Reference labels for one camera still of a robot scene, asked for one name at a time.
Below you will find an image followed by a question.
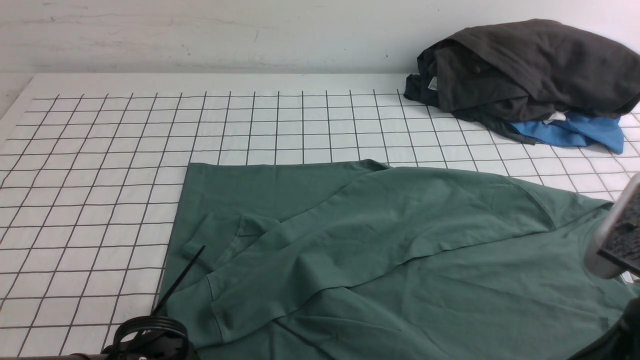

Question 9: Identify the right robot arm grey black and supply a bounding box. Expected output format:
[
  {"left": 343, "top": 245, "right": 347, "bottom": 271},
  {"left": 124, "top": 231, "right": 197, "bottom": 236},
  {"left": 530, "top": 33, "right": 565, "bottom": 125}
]
[{"left": 571, "top": 173, "right": 640, "bottom": 360}]

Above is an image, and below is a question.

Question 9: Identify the black cable tie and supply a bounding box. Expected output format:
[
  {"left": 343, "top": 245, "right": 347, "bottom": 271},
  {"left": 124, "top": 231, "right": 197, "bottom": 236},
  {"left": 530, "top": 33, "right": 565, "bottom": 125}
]
[{"left": 150, "top": 245, "right": 206, "bottom": 317}]

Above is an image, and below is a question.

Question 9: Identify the blue crumpled garment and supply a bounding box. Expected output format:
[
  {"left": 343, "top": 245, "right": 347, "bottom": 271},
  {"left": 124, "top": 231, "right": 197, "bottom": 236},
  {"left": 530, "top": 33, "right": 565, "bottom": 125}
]
[{"left": 510, "top": 111, "right": 625, "bottom": 155}]

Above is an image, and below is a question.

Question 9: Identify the white grid-patterned table cloth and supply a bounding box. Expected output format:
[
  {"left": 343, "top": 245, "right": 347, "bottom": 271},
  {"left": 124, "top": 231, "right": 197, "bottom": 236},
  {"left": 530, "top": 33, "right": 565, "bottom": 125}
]
[{"left": 1, "top": 74, "right": 639, "bottom": 357}]

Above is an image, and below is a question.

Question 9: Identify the green long-sleeved shirt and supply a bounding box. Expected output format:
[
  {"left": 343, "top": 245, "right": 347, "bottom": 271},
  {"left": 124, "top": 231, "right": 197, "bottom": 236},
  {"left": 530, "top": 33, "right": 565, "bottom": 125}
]
[{"left": 161, "top": 160, "right": 639, "bottom": 360}]

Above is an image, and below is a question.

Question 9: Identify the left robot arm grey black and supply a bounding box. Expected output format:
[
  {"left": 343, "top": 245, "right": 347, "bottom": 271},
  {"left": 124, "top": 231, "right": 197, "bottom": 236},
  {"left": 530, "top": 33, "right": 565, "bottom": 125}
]
[{"left": 2, "top": 316, "right": 201, "bottom": 360}]

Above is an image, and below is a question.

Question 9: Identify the dark grey crumpled garment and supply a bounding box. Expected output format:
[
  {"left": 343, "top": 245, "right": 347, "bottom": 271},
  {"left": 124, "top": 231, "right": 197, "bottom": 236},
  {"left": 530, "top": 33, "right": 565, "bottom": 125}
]
[{"left": 404, "top": 19, "right": 640, "bottom": 144}]

